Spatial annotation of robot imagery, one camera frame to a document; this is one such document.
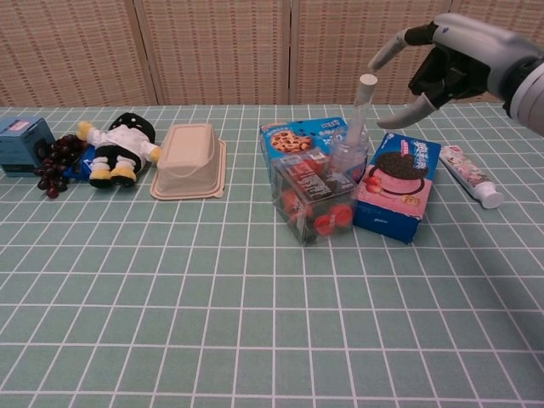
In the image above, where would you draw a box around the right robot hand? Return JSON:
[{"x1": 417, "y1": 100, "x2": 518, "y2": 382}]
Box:
[{"x1": 367, "y1": 12, "x2": 533, "y2": 131}]

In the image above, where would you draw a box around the floral toothpaste tube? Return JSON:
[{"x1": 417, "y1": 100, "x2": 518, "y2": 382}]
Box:
[{"x1": 439, "y1": 144, "x2": 505, "y2": 210}]

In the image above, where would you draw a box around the blue strawberry Oreo box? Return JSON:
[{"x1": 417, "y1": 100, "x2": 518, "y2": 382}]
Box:
[{"x1": 352, "y1": 132, "x2": 443, "y2": 247}]

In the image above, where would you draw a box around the clear plastic jar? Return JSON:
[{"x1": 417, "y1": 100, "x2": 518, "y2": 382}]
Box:
[{"x1": 329, "y1": 127, "x2": 369, "y2": 175}]

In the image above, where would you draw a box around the blue cookie bag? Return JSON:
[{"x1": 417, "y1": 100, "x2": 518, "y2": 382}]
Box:
[{"x1": 258, "y1": 116, "x2": 366, "y2": 179}]

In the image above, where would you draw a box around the clear box with red caps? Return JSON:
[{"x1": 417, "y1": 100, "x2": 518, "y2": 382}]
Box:
[{"x1": 270, "y1": 148, "x2": 358, "y2": 247}]

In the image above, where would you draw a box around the bamboo folding screen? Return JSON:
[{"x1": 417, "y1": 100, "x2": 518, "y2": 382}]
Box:
[{"x1": 0, "y1": 0, "x2": 544, "y2": 107}]

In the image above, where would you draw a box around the beige lunch box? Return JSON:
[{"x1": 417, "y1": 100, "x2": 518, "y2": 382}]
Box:
[{"x1": 150, "y1": 122, "x2": 228, "y2": 201}]

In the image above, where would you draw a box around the black and white plush doll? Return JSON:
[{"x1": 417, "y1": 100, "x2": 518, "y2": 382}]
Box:
[{"x1": 76, "y1": 111, "x2": 163, "y2": 190}]

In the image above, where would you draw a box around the green checked tablecloth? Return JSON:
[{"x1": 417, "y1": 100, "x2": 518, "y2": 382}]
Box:
[{"x1": 0, "y1": 104, "x2": 544, "y2": 408}]

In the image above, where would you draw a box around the flat blue packet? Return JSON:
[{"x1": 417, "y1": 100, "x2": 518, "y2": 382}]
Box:
[{"x1": 63, "y1": 144, "x2": 101, "y2": 182}]

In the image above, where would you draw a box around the dark grape bunch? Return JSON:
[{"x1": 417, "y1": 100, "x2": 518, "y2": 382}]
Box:
[{"x1": 33, "y1": 133, "x2": 88, "y2": 200}]

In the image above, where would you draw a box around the small light blue box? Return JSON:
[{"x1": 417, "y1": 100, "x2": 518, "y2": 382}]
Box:
[{"x1": 0, "y1": 116, "x2": 56, "y2": 179}]

